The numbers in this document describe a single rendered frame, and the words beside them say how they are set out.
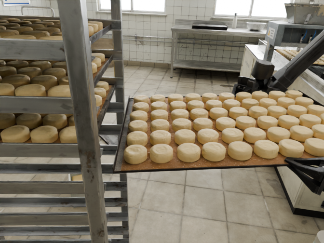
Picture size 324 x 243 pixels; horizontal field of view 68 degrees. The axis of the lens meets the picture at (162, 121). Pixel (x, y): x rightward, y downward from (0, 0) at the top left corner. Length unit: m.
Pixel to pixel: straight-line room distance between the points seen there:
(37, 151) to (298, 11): 1.98
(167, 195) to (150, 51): 3.85
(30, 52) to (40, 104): 0.08
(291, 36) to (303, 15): 0.16
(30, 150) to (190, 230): 1.34
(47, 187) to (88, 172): 0.11
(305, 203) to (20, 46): 1.82
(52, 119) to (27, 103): 0.13
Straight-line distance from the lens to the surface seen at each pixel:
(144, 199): 1.85
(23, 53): 0.43
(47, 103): 0.44
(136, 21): 5.27
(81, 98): 0.39
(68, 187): 0.53
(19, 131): 0.56
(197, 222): 1.74
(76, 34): 0.36
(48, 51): 0.41
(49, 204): 1.20
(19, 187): 0.57
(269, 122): 0.68
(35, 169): 1.10
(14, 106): 0.47
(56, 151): 0.49
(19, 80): 0.56
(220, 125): 0.63
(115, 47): 0.82
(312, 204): 1.95
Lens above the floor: 1.31
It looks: 27 degrees down
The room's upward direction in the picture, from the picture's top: 2 degrees clockwise
